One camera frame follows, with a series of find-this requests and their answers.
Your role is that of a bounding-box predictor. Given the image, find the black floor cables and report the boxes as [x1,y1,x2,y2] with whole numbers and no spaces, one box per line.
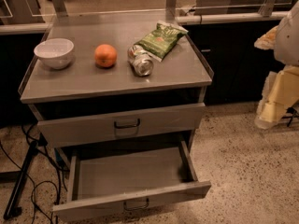
[0,123,69,224]

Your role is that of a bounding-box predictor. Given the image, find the white ceramic bowl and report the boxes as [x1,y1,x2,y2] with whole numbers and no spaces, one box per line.
[34,38,75,69]

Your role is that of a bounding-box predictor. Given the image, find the orange fruit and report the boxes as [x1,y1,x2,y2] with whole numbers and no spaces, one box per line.
[94,44,117,68]

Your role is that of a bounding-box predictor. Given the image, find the silver green 7up can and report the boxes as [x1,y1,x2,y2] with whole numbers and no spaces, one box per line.
[127,45,154,77]

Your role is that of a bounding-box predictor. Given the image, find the grey metal drawer cabinet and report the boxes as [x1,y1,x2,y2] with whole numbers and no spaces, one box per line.
[17,9,215,173]

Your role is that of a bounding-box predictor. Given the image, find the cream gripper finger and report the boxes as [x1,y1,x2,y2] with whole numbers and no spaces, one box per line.
[254,65,299,129]

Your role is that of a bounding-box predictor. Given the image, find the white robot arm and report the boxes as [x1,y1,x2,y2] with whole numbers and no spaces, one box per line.
[254,2,299,129]

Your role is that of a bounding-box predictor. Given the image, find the grey closed upper drawer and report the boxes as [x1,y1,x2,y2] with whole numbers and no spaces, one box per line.
[37,103,205,147]

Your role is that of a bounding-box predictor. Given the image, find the grey open lower drawer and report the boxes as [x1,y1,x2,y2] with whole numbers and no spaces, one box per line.
[53,141,211,222]

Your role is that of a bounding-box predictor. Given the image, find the black tripod leg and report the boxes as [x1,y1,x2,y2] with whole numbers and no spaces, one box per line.
[3,141,36,220]

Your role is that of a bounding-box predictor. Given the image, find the green chip bag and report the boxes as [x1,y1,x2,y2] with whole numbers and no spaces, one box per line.
[136,21,188,62]

